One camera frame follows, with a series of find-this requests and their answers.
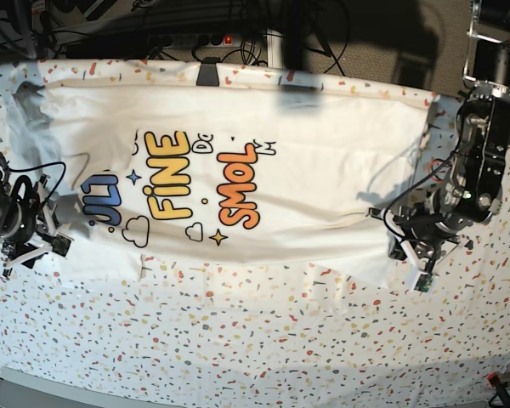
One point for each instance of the white metal stand post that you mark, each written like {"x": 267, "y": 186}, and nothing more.
{"x": 274, "y": 41}

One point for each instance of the black table clamp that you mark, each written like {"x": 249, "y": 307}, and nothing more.
{"x": 208, "y": 73}

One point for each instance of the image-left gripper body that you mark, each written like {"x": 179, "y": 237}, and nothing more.
{"x": 23, "y": 208}

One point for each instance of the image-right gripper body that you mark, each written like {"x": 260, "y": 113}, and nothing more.
{"x": 424, "y": 230}

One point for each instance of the red clamp bottom right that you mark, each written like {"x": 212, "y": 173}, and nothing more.
{"x": 501, "y": 397}

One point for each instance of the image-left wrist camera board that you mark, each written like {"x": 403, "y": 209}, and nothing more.
{"x": 61, "y": 245}

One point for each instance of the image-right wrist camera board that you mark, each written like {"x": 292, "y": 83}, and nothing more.
{"x": 424, "y": 283}

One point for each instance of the white printed T-shirt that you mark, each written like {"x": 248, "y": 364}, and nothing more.
{"x": 242, "y": 177}

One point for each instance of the terrazzo patterned tablecloth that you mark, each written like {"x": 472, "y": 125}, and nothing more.
{"x": 197, "y": 334}

